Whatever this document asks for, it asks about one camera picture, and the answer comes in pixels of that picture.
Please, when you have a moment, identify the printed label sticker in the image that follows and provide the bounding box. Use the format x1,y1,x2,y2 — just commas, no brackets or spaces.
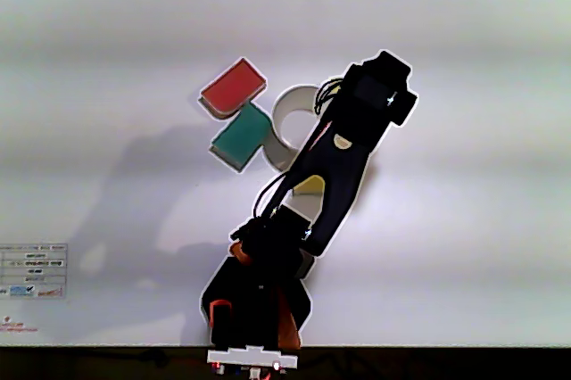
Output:
0,243,69,301

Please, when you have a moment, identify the yellow rectangular sponge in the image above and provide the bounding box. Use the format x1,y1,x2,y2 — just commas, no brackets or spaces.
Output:
292,176,326,197

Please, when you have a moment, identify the green sponge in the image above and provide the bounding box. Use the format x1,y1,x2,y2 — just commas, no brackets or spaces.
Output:
209,102,274,173

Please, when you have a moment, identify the red sponge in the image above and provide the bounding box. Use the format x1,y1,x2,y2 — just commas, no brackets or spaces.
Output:
198,57,269,120

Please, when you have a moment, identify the black elbow cable bundle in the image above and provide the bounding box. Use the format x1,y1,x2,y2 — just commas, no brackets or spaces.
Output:
252,171,298,221

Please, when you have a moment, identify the white paper cup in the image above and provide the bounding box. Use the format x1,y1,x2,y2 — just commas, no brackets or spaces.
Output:
270,84,321,172

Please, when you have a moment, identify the black gripper cable bundle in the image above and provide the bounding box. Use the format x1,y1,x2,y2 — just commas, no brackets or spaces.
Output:
313,78,345,116

